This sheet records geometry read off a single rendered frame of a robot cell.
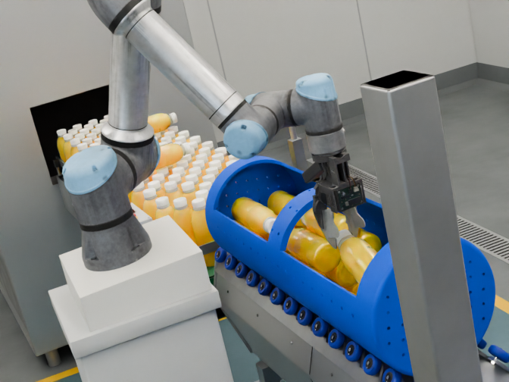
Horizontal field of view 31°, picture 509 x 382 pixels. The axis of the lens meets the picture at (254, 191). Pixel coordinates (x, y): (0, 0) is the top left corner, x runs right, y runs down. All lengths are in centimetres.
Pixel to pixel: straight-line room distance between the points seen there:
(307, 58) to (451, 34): 126
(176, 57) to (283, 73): 531
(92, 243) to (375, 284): 61
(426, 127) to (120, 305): 106
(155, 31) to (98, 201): 39
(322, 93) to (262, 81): 519
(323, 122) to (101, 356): 65
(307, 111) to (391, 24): 559
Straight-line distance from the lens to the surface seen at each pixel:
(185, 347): 199
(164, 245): 201
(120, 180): 196
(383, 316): 176
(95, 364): 195
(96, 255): 199
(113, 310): 192
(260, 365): 272
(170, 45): 176
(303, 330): 220
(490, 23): 753
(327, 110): 182
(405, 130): 99
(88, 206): 194
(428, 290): 105
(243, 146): 173
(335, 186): 186
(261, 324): 241
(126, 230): 197
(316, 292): 194
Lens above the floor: 193
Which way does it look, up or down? 18 degrees down
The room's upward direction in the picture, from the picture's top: 13 degrees counter-clockwise
